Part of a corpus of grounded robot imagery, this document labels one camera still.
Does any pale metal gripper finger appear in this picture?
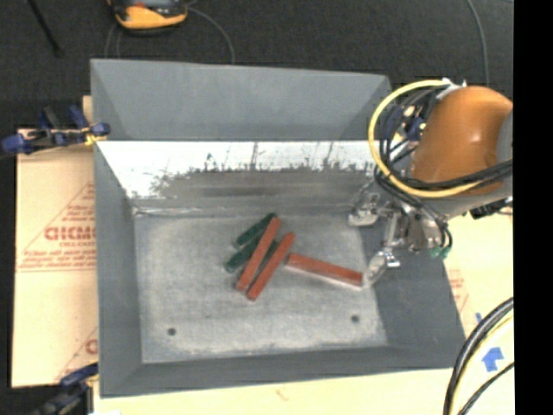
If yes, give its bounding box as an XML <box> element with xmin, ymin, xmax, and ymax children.
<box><xmin>347</xmin><ymin>190</ymin><xmax>383</xmax><ymax>227</ymax></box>
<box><xmin>361</xmin><ymin>250</ymin><xmax>402</xmax><ymax>289</ymax></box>

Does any red-brown flat block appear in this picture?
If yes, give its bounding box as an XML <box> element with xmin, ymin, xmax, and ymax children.
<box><xmin>282</xmin><ymin>252</ymin><xmax>365</xmax><ymax>291</ymax></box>
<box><xmin>234</xmin><ymin>216</ymin><xmax>283</xmax><ymax>293</ymax></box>
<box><xmin>245</xmin><ymin>231</ymin><xmax>297</xmax><ymax>303</ymax></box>

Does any dark green flat block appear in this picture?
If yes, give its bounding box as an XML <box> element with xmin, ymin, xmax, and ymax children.
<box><xmin>234</xmin><ymin>212</ymin><xmax>278</xmax><ymax>248</ymax></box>
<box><xmin>224</xmin><ymin>239</ymin><xmax>280</xmax><ymax>274</ymax></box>

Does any grey metal bin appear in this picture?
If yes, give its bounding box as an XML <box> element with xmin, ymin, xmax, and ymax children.
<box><xmin>89</xmin><ymin>58</ymin><xmax>468</xmax><ymax>398</ymax></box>

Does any brown cardboard board, red print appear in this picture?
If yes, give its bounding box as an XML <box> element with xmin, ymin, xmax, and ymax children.
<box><xmin>10</xmin><ymin>94</ymin><xmax>477</xmax><ymax>389</ymax></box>

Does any black cylinder on white bracket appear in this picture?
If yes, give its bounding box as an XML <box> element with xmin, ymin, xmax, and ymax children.
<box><xmin>468</xmin><ymin>196</ymin><xmax>515</xmax><ymax>220</ymax></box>

